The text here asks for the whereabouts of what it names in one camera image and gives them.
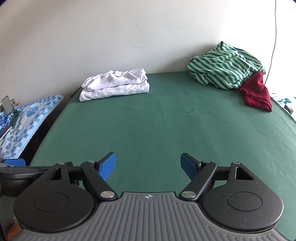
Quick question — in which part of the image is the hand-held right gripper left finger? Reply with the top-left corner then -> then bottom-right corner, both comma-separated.
39,152 -> 117,201

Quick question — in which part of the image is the blue floral towel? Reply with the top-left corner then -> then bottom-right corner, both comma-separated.
0,95 -> 65,160

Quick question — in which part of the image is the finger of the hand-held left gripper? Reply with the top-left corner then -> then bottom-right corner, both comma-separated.
4,159 -> 25,166

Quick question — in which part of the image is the white folded shirt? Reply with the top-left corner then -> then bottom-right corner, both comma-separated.
81,68 -> 148,91

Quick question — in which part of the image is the red knit sweater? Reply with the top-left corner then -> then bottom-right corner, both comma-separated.
239,72 -> 273,113

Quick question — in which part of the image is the green white striped shirt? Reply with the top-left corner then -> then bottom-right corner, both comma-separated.
187,41 -> 266,90

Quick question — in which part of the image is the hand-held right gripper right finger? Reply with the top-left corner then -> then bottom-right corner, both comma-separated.
180,152 -> 255,201

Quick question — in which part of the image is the black wall cable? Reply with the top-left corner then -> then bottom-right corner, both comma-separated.
264,0 -> 278,87

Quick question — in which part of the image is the smartphone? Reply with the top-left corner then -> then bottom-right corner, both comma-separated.
1,95 -> 13,114

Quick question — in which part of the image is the green table cloth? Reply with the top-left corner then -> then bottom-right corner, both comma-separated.
30,71 -> 296,241

